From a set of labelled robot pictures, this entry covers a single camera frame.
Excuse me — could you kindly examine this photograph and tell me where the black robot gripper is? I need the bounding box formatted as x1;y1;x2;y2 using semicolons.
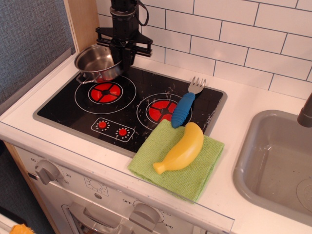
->
96;11;153;72

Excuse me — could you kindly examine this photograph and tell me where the silver steel pot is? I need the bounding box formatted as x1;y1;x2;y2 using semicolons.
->
74;44;123;84

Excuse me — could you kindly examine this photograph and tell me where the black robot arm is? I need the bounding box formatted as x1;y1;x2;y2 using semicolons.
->
96;0;153;72

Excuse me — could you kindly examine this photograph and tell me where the black toy stove top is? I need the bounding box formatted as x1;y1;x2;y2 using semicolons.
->
32;56;228;158

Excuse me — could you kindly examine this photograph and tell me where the yellow toy banana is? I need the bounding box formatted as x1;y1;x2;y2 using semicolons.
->
153;122;204;175

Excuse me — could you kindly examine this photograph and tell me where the green cloth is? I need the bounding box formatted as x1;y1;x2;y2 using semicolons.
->
128;120;224;202

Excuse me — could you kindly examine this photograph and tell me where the grey timer knob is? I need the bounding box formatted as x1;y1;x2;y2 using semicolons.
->
35;160;60;185

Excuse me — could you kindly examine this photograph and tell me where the grey oven knob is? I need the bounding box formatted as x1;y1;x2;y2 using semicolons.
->
129;203;160;232

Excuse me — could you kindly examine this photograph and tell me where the grey sink basin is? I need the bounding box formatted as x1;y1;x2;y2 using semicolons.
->
233;110;312;226

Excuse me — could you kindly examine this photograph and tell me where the grey faucet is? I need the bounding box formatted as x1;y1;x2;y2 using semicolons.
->
297;93;312;128

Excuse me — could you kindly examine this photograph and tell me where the orange black object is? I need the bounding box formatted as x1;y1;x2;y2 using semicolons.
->
9;224;35;234

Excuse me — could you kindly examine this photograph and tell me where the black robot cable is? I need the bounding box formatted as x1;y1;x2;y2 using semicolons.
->
135;0;149;27

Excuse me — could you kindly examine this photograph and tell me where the wooden side post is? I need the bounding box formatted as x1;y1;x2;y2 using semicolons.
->
64;0;99;53

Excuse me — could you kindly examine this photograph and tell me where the blue handled fork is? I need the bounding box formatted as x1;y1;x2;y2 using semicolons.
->
171;77;206;128

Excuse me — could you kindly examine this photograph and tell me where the grey oven door handle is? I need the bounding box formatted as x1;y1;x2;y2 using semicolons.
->
80;208;121;234

